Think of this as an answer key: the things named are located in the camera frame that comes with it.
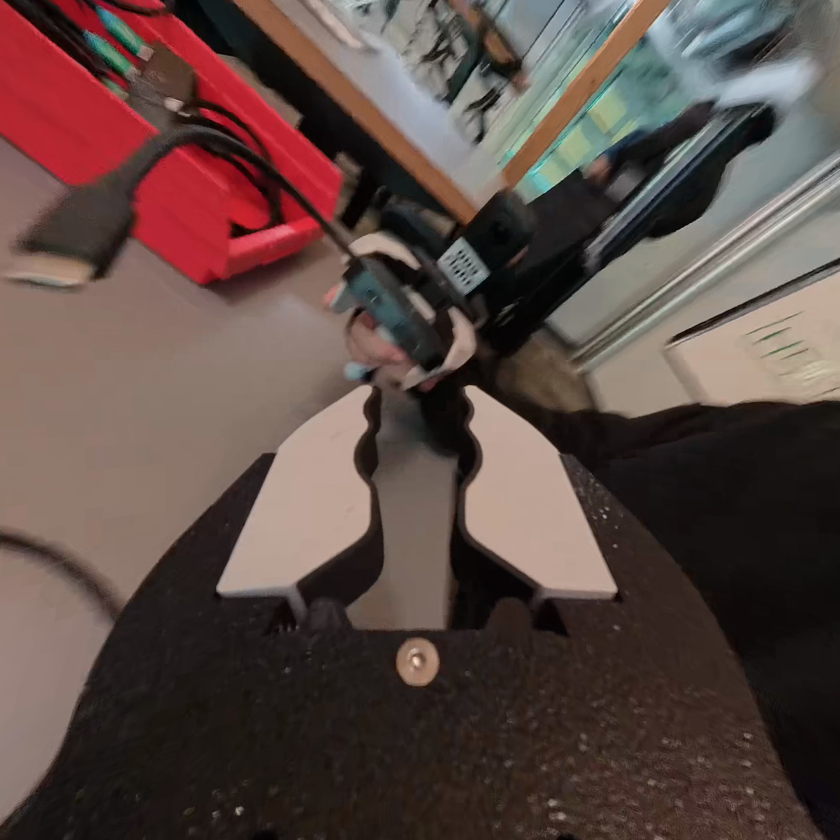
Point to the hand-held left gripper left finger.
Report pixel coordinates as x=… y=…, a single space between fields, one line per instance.
x=302 y=512

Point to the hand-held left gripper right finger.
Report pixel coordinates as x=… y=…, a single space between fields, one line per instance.
x=531 y=512

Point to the person's right hand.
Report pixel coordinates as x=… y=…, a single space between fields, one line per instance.
x=371 y=351

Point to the small whiteboard sign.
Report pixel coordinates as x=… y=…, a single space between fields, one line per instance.
x=754 y=354

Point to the person's right forearm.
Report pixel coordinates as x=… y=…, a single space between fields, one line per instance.
x=525 y=420

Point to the red storage bin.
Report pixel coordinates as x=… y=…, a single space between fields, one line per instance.
x=59 y=111

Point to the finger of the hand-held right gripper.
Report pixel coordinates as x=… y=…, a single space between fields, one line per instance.
x=463 y=348
x=384 y=244

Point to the wood-edged table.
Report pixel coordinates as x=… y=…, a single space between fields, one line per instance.
x=365 y=111

